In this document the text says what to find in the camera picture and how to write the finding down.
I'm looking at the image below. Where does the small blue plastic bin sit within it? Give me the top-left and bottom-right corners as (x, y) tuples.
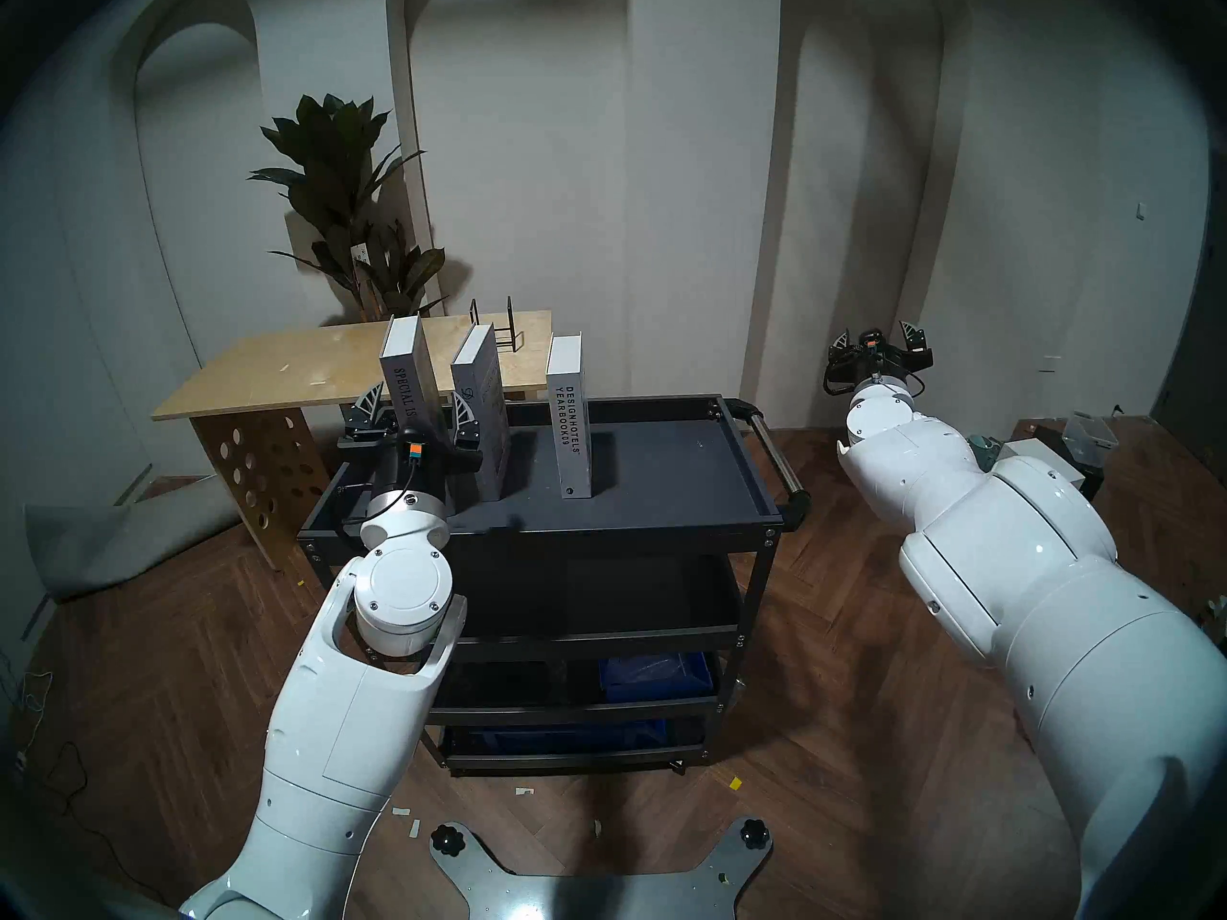
(599, 652), (715, 703)

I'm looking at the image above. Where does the black floor cable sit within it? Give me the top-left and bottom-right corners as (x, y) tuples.
(5, 736), (145, 895)

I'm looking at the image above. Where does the black wire book holder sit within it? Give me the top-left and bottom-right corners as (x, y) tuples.
(468, 297), (528, 354)

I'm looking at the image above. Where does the white Design Hotels Yearbook book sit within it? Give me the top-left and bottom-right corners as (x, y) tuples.
(546, 333), (592, 499)

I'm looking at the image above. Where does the tall grey Special Issue book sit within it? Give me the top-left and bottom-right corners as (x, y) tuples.
(380, 316), (447, 440)

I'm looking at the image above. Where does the large dark-leaved potted plant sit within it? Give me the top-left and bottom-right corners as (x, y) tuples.
(249, 94), (447, 320)

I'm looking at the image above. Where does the grey rolled floor mat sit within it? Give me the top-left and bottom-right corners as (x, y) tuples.
(24, 477), (241, 603)

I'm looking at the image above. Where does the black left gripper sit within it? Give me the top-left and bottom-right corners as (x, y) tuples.
(336, 385), (482, 495)

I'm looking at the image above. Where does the black three-tier utility cart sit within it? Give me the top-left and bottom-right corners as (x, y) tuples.
(297, 396), (811, 775)

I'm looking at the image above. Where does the grey Discontent book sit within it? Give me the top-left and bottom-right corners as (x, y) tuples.
(451, 324), (511, 502)

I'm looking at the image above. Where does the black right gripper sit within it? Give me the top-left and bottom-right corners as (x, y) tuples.
(824, 320), (936, 397)

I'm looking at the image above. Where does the light wooden table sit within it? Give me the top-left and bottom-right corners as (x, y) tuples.
(151, 310), (554, 572)

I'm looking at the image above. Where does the wide blue plastic bin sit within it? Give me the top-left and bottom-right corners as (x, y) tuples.
(460, 720), (667, 756)

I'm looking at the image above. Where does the grey metal robot base plate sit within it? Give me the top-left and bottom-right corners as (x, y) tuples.
(428, 817), (773, 920)

